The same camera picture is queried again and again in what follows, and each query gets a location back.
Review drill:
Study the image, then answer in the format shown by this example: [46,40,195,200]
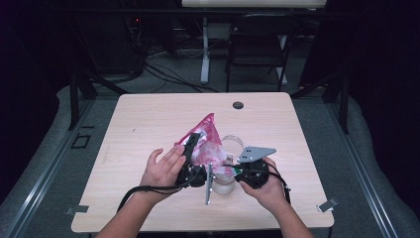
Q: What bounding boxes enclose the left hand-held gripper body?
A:
[174,162,214,206]

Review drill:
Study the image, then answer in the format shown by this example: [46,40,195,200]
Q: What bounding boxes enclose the right hand-held gripper cable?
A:
[263,164,292,205]

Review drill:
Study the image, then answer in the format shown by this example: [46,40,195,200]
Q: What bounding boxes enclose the grey tape piece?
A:
[317,197,340,213]
[64,204,90,216]

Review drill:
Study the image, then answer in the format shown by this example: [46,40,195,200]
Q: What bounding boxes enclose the white standing desk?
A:
[181,0,327,86]

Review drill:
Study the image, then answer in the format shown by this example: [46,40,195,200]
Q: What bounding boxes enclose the pink plastic bag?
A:
[173,112,240,177]

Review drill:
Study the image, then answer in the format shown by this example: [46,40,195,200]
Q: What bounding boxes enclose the dark equipment with red light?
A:
[75,13,147,75]

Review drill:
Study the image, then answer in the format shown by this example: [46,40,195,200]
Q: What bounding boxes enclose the black folding chair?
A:
[226,13,300,93]

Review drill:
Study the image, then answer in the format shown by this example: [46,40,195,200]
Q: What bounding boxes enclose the left hand-held gripper cable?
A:
[117,172,203,212]

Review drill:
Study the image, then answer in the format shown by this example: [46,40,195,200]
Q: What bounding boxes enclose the aluminium floor rail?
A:
[325,98,400,238]
[3,98,95,238]

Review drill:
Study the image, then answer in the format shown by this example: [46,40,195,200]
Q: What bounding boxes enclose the hand-held gripper cable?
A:
[263,164,292,205]
[117,172,203,212]

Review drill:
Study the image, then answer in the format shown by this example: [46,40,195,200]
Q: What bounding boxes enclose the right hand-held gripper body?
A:
[235,146,277,190]

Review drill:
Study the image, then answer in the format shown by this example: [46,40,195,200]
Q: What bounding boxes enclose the black floor cables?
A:
[143,62,219,93]

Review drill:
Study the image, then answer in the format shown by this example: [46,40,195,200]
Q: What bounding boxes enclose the black metal stand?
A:
[290,70,351,135]
[67,65,130,131]

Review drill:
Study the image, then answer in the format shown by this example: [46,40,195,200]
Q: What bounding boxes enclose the person's right hand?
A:
[239,157,287,212]

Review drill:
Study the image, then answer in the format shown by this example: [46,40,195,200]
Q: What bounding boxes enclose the person's left hand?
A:
[140,144,188,199]

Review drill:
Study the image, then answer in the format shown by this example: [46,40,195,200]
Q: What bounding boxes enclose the clear glass jar with lid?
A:
[211,134,246,196]

